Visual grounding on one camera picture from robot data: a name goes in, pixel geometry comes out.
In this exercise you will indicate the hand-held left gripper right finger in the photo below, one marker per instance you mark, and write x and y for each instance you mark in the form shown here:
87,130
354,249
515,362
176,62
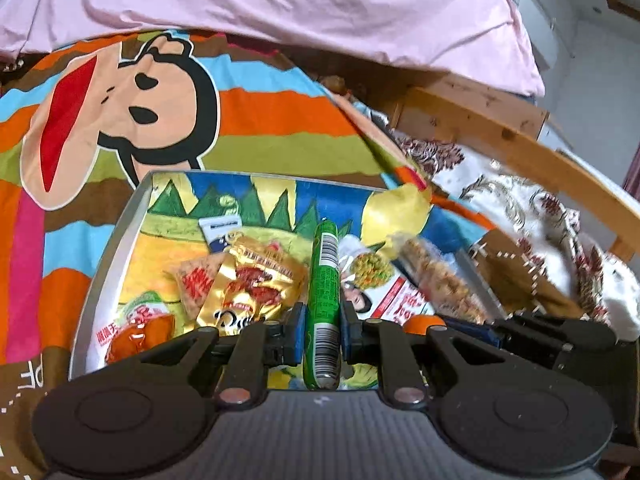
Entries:
348,334

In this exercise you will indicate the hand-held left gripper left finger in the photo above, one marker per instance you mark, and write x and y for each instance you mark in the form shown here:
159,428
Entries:
297,335

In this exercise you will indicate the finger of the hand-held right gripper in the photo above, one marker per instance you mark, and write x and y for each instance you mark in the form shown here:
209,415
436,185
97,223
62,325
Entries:
472,329

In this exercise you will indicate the orange tangerine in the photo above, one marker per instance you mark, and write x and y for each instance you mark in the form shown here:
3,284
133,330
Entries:
420,324

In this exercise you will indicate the green sausage stick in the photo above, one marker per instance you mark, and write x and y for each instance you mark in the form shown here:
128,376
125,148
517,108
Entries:
322,285

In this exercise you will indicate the white green snack packet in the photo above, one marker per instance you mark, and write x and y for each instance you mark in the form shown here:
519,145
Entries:
390,295

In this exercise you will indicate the clear nut bar packet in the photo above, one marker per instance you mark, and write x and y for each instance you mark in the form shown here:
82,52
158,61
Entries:
440,280

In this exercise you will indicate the gold foil snack packet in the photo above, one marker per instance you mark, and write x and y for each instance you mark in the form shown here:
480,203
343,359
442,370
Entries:
250,280

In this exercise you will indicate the rice cracker packet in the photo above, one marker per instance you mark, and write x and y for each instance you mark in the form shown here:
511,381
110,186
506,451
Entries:
197,280

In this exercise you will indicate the orange red meat packet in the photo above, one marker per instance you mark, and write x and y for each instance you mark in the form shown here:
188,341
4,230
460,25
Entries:
135,335

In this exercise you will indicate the metal tray with colourful print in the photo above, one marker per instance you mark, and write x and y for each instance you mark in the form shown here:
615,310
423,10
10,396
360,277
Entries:
125,240

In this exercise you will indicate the white floral satin quilt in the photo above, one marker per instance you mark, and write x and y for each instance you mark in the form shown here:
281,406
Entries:
540,210

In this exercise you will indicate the striped cartoon monkey blanket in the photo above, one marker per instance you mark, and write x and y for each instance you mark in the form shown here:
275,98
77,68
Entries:
275,110

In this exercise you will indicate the brown patterned blanket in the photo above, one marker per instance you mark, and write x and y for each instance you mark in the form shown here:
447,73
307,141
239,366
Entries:
20,410

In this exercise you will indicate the white air conditioner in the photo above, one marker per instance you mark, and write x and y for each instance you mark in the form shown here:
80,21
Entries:
537,25

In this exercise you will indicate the pink bed sheet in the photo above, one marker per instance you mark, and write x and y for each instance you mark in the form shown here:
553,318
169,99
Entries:
250,5

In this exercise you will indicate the wooden bed frame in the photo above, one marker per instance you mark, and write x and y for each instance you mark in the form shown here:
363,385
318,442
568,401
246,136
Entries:
500,132

